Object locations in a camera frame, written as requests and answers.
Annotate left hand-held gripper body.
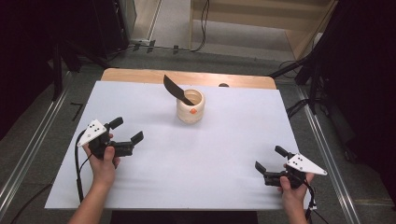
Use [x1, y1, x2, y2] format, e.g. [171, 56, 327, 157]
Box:
[77, 119, 135, 161]

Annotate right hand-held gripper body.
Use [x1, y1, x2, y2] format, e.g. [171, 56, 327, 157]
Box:
[263, 152, 328, 189]

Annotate cream ceramic cup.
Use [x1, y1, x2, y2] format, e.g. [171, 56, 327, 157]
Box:
[176, 88, 206, 125]

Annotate black spatula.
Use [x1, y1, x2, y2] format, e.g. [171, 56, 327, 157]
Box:
[163, 74, 196, 106]

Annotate person's right hand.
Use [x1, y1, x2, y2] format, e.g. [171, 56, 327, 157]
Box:
[277, 172, 316, 205]

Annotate person's left hand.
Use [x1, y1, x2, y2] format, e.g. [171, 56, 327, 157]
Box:
[82, 133, 121, 187]

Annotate wooden table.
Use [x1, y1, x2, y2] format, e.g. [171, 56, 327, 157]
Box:
[100, 67, 277, 91]

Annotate white board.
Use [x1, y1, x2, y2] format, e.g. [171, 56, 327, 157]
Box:
[44, 80, 312, 211]

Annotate black metal stand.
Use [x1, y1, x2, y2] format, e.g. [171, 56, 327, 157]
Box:
[50, 40, 110, 102]

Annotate black stand leg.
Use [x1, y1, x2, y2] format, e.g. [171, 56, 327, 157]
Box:
[268, 57, 312, 79]

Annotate black curtain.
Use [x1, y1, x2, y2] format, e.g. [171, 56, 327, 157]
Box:
[295, 0, 396, 206]

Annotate light wooden shelf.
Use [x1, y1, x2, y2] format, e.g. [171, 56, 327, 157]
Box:
[190, 0, 339, 61]

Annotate metal floor rail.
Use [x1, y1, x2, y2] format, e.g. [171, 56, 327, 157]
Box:
[0, 70, 76, 216]
[294, 85, 362, 224]

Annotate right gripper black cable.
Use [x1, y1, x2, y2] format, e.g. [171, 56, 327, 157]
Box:
[302, 181, 330, 224]

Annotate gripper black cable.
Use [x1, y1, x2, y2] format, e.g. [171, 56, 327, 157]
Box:
[302, 181, 330, 224]
[8, 130, 92, 224]

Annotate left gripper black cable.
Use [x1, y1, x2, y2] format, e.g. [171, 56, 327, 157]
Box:
[8, 130, 92, 224]

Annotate black floor cables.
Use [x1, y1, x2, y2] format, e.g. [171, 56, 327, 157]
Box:
[285, 98, 311, 119]

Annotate hanging black cable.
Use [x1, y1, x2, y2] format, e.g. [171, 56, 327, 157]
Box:
[189, 0, 210, 53]

